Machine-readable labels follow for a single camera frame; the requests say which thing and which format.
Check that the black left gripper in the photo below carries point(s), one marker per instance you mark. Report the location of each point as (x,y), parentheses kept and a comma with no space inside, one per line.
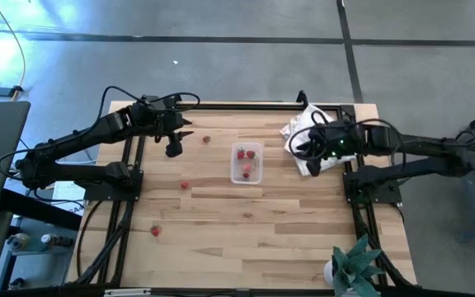
(169,123)

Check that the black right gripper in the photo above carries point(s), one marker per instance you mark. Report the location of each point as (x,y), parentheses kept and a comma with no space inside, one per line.
(328,140)

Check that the clear plastic tupperware container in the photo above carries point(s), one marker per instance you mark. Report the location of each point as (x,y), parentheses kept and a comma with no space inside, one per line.
(237,175)

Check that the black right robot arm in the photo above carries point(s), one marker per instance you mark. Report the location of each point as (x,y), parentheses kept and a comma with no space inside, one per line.
(419,146)

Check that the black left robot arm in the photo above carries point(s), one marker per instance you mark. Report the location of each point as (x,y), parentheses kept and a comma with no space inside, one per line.
(85,136)

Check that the white checked cloth towel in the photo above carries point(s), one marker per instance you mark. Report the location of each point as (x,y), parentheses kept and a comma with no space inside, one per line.
(303,119)

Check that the white plant pot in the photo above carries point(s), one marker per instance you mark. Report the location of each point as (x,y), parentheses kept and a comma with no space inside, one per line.
(327,274)

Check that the green artificial succulent plant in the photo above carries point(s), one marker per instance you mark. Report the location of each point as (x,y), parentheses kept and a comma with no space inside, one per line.
(355,268)

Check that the white paper sheet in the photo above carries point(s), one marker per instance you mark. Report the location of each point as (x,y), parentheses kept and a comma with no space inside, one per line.
(66,191)

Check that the dark bottle white cap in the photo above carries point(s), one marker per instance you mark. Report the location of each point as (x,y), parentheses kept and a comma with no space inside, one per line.
(56,240)

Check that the grey utility cart shelf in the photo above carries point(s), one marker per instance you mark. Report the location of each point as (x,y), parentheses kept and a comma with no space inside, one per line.
(35,264)

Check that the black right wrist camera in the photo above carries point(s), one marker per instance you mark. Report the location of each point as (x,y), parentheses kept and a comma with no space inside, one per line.
(313,168)

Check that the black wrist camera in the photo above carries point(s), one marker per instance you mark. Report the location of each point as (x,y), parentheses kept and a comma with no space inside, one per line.
(313,168)
(174,146)

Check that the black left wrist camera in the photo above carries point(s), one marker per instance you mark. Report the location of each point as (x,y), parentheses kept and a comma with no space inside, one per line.
(174,146)

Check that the black aluminium table frame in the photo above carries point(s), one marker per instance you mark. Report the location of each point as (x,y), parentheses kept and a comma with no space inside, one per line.
(140,158)

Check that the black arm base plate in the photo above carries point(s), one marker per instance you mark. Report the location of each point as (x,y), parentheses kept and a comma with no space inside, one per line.
(382,194)
(97,194)

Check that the silver metal bracket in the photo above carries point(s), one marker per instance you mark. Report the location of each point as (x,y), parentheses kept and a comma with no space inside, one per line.
(127,292)

